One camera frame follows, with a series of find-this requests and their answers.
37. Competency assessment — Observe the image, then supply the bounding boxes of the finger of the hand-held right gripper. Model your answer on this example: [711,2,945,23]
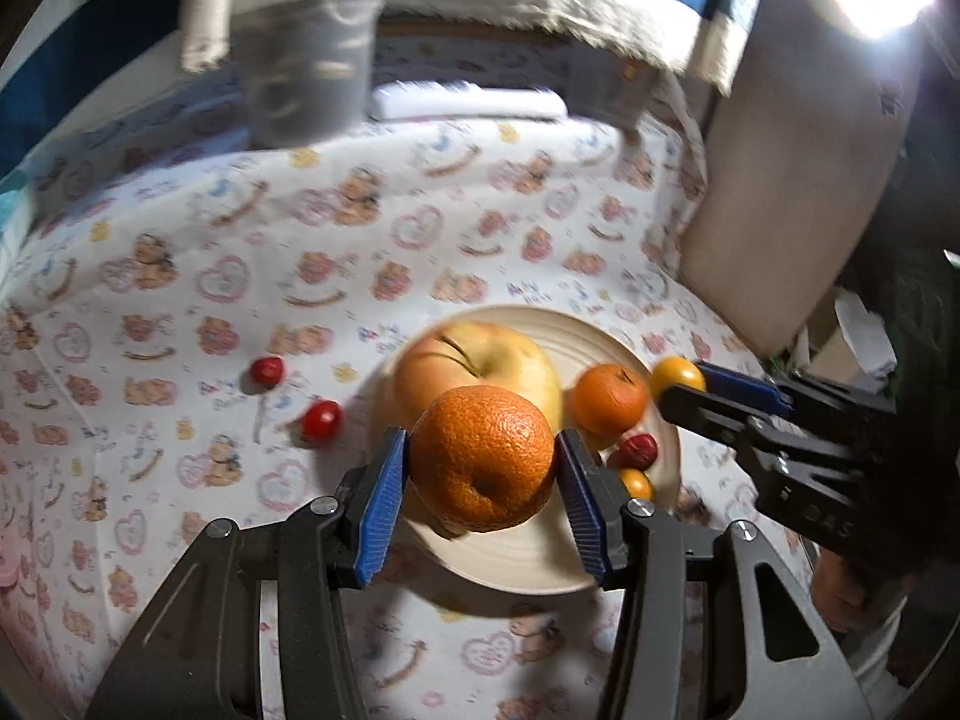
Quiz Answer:
[658,382,760,452]
[694,360,797,422]

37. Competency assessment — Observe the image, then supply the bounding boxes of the bear print tablecloth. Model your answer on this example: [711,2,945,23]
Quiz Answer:
[0,37,818,720]

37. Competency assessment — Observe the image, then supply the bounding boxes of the large yellow apple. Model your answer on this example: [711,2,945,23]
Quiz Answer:
[394,321,563,458]

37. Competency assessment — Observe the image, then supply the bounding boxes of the beige round plate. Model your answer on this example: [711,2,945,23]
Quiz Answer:
[367,305,682,595]

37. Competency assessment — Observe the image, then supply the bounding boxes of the white crumpled paper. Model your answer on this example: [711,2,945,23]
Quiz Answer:
[829,286,899,380]

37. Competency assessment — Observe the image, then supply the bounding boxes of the white flat electronic device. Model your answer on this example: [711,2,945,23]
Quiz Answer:
[369,82,567,122]

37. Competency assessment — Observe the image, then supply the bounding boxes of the beige chair back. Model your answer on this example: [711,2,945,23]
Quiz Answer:
[679,0,931,357]

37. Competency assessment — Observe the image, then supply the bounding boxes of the light blue tissue pack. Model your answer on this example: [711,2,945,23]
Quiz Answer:
[0,165,35,241]

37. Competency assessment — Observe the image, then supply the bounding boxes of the grey plastic container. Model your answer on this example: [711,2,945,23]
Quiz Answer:
[229,0,398,151]

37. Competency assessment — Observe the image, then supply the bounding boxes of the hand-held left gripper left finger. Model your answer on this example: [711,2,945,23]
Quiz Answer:
[86,426,410,720]

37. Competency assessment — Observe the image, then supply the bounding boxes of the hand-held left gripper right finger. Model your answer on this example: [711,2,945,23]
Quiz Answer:
[553,427,875,720]

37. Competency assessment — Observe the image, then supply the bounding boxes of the person's right hand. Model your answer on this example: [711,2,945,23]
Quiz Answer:
[812,544,912,635]

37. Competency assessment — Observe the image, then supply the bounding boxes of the dark red cherry tomato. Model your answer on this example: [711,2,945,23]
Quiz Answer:
[616,431,659,470]

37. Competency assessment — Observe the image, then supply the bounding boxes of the mandarin orange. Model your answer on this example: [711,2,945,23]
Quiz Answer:
[409,385,557,533]
[572,364,650,437]

